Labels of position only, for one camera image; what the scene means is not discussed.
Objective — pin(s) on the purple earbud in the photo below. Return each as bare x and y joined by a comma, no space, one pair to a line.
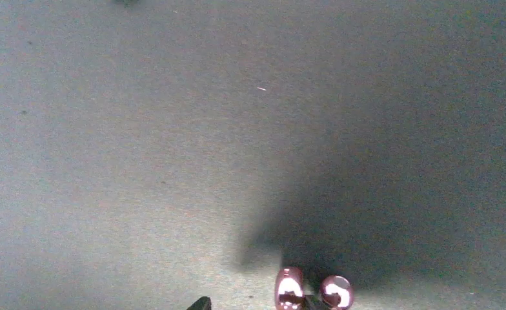
289,292

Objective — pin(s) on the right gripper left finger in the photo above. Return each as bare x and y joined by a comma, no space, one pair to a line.
202,303

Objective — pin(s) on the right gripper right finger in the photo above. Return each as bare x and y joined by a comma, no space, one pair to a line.
312,302

